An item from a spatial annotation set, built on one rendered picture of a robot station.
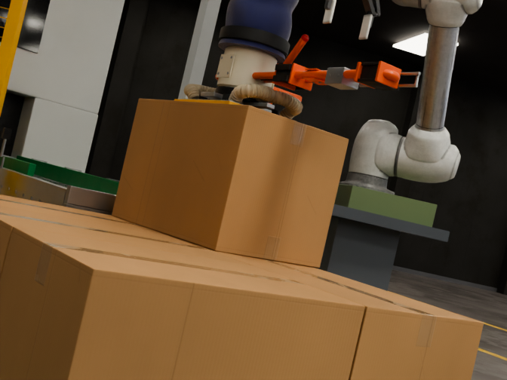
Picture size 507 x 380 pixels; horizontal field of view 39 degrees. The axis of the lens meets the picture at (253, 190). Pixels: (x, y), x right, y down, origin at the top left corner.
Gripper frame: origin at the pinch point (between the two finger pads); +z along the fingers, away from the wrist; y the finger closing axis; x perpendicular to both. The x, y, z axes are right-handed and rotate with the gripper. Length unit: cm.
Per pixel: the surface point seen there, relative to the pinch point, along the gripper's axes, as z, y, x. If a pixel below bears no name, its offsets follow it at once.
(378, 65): 12.9, 5.6, 22.0
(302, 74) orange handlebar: 14.3, 4.3, -8.8
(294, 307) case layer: 69, 37, 49
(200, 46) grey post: -62, -153, -361
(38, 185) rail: 63, 37, -105
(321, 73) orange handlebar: 14.2, 4.4, -0.6
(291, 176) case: 42.5, -1.7, -10.7
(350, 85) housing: 16.6, 1.1, 8.5
